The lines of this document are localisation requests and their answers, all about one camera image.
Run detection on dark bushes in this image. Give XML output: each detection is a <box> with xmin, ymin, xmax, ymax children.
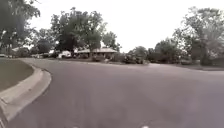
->
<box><xmin>109</xmin><ymin>45</ymin><xmax>150</xmax><ymax>65</ymax></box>

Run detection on low house with pale roof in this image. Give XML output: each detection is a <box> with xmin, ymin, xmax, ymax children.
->
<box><xmin>73</xmin><ymin>47</ymin><xmax>120</xmax><ymax>61</ymax></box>

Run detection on small tree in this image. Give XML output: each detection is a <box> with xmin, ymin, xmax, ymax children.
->
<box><xmin>101</xmin><ymin>31</ymin><xmax>122</xmax><ymax>53</ymax></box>

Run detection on grey asphalt road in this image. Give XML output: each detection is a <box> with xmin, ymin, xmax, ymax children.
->
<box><xmin>6</xmin><ymin>57</ymin><xmax>224</xmax><ymax>128</ymax></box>

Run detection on large dark tree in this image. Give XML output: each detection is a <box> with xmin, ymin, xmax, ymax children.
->
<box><xmin>49</xmin><ymin>7</ymin><xmax>108</xmax><ymax>59</ymax></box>

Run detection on dark round tree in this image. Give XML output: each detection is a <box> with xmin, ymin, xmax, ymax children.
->
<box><xmin>146</xmin><ymin>37</ymin><xmax>183</xmax><ymax>65</ymax></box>

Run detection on grass verge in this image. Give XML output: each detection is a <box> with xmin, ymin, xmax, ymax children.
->
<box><xmin>173</xmin><ymin>62</ymin><xmax>224</xmax><ymax>72</ymax></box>

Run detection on pale concrete kerb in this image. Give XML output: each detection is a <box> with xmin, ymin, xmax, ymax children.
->
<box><xmin>0</xmin><ymin>63</ymin><xmax>53</xmax><ymax>123</ymax></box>

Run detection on tall thin-leaved tree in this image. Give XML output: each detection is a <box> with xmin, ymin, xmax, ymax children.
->
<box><xmin>172</xmin><ymin>6</ymin><xmax>224</xmax><ymax>66</ymax></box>

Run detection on grass lawn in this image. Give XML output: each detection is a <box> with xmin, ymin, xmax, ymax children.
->
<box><xmin>0</xmin><ymin>58</ymin><xmax>35</xmax><ymax>92</ymax></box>

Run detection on large leafy tree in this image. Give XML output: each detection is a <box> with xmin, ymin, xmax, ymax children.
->
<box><xmin>0</xmin><ymin>0</ymin><xmax>42</xmax><ymax>58</ymax></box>

